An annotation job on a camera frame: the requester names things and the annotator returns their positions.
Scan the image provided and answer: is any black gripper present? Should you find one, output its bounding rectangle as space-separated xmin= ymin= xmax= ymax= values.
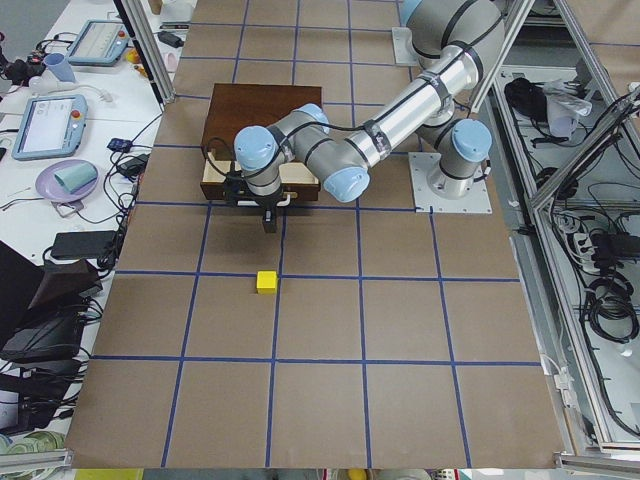
xmin=243 ymin=178 xmax=285 ymax=234

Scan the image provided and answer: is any white drawer handle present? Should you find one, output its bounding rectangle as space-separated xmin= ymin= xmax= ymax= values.
xmin=237 ymin=194 xmax=291 ymax=208

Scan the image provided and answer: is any light wooden drawer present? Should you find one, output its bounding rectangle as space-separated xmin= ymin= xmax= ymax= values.
xmin=200 ymin=152 xmax=321 ymax=201

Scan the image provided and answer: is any yellow wooden cube block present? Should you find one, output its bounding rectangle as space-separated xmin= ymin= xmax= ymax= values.
xmin=256 ymin=270 xmax=278 ymax=294

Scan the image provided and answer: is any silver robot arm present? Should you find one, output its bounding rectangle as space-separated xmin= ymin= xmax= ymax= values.
xmin=231 ymin=1 xmax=505 ymax=233

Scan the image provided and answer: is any dark wooden drawer cabinet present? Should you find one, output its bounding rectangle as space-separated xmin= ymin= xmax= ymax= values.
xmin=201 ymin=83 xmax=322 ymax=200

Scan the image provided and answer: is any small blue black device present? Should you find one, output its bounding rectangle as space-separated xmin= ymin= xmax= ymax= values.
xmin=107 ymin=138 xmax=133 ymax=153

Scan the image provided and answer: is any black power adapter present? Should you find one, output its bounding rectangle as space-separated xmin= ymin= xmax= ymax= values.
xmin=50 ymin=230 xmax=116 ymax=260

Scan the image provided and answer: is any teal cup on plate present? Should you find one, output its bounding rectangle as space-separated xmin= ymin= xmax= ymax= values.
xmin=54 ymin=162 xmax=97 ymax=193

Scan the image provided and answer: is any purple plate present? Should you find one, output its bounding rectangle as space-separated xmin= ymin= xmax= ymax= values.
xmin=35 ymin=159 xmax=99 ymax=203

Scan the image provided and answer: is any lower teach pendant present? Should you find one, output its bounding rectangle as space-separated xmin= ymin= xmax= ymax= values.
xmin=12 ymin=95 xmax=88 ymax=161

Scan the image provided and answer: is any teach pendant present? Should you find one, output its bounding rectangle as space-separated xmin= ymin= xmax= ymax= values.
xmin=12 ymin=95 xmax=88 ymax=161
xmin=67 ymin=20 xmax=130 ymax=67

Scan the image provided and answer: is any upper teach pendant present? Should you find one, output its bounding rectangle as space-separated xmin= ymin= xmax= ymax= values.
xmin=67 ymin=20 xmax=130 ymax=67

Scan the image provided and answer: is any light blue plastic cup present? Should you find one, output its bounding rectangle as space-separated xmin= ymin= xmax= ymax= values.
xmin=43 ymin=52 xmax=76 ymax=83

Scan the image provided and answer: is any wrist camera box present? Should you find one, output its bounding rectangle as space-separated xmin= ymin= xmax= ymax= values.
xmin=223 ymin=171 xmax=248 ymax=206

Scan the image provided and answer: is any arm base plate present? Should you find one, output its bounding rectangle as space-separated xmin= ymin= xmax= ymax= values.
xmin=408 ymin=152 xmax=493 ymax=215
xmin=391 ymin=27 xmax=419 ymax=67

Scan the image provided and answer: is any aluminium frame post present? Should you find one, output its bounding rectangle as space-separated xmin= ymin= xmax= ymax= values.
xmin=113 ymin=0 xmax=175 ymax=105

